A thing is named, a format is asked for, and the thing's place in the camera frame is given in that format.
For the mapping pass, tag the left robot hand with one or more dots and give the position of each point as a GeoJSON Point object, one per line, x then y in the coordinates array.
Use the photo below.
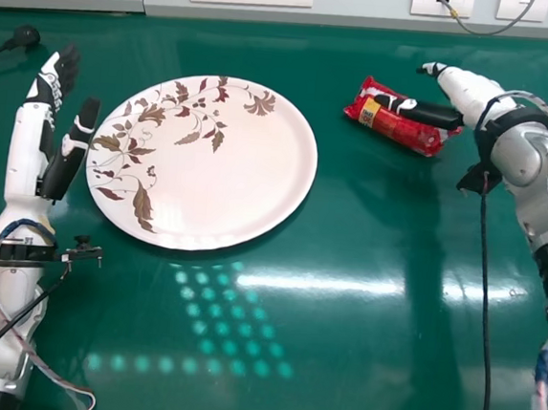
{"type": "Point", "coordinates": [24, 154]}

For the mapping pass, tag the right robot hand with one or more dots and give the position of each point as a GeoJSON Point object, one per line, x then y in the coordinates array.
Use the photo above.
{"type": "Point", "coordinates": [470, 97]}

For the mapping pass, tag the red biscuit packet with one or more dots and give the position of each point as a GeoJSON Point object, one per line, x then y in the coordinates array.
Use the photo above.
{"type": "Point", "coordinates": [405, 130]}

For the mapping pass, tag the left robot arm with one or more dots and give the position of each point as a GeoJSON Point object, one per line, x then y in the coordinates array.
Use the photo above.
{"type": "Point", "coordinates": [12, 287]}

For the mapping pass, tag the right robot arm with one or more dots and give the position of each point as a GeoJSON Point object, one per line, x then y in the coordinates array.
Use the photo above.
{"type": "Point", "coordinates": [532, 155]}

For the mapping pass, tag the white socket plate with slot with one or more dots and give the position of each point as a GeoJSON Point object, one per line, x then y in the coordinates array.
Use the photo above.
{"type": "Point", "coordinates": [423, 2]}

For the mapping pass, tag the plate with brown leaf pattern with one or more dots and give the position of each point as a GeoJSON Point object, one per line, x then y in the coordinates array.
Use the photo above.
{"type": "Point", "coordinates": [219, 171]}

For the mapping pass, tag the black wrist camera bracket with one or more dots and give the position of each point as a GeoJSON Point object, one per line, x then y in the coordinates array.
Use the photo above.
{"type": "Point", "coordinates": [475, 179]}
{"type": "Point", "coordinates": [85, 251]}

